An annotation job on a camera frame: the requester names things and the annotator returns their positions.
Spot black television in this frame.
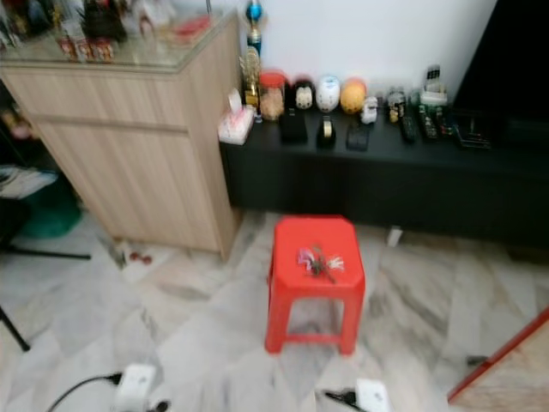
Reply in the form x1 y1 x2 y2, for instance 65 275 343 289
453 0 549 121

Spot small panda figurine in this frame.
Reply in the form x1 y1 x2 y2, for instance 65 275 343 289
360 95 380 124

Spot black low tv console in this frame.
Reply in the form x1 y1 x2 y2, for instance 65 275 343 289
217 103 549 250

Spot green bin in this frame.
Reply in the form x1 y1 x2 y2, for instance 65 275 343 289
17 176 82 241

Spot bunch of keys with charms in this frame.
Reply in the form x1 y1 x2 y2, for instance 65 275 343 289
296 244 346 282

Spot black tape dispenser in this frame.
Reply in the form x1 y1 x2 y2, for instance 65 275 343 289
316 116 337 149

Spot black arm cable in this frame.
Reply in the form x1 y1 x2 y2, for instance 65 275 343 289
47 371 123 412
322 388 359 406

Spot black remote control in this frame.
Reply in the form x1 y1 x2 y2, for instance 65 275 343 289
437 112 457 138
399 113 419 144
418 109 440 142

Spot white figurine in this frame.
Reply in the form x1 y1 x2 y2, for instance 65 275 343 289
135 0 181 31

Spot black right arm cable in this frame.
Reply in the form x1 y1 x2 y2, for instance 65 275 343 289
322 388 359 406

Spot clear jar with red lid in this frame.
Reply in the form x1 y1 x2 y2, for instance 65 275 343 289
258 70 287 122

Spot black wallet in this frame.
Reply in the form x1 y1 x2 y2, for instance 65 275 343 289
278 112 310 144

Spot small gold trophy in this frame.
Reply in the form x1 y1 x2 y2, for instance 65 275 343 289
240 46 263 109

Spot red plastic stool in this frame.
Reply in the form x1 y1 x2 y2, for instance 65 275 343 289
263 215 368 356

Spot black mouse plush toy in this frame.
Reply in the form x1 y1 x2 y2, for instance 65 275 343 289
287 75 316 112

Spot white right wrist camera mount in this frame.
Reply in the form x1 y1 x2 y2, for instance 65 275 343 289
354 378 392 412

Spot small black key remote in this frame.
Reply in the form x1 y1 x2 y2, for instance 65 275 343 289
346 120 372 152

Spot blue and gold trophy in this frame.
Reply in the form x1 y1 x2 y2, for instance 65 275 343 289
244 0 265 51

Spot marble table with red rim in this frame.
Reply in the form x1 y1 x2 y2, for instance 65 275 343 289
447 305 549 412

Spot white blue plush toy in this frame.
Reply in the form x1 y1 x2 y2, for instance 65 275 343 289
314 76 341 113

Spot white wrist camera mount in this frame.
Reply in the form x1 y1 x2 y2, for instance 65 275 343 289
117 364 159 412
354 378 392 412

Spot white green phone base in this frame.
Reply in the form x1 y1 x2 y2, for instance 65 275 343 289
419 86 449 108

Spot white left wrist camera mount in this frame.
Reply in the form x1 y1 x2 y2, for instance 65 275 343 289
117 364 159 412

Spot flat black device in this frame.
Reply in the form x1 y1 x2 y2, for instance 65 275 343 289
455 113 494 151

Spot dark ornament pot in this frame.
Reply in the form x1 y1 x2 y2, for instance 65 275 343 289
81 0 130 42

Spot pink white tissue pack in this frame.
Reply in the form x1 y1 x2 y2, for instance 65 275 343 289
217 88 256 145

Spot small red figurine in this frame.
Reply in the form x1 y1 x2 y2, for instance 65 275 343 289
87 36 117 63
58 36 87 61

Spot black metal stand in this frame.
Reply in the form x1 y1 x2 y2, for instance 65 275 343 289
0 197 92 354

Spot red envelope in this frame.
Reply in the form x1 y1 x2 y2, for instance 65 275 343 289
176 15 214 39

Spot yellow red plush toy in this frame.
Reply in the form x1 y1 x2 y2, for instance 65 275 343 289
340 77 368 115

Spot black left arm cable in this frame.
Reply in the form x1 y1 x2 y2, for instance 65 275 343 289
47 371 123 412

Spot small black figurine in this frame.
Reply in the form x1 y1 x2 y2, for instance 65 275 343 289
386 86 408 121

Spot light wood cabinet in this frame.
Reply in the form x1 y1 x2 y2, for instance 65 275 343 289
0 10 245 261

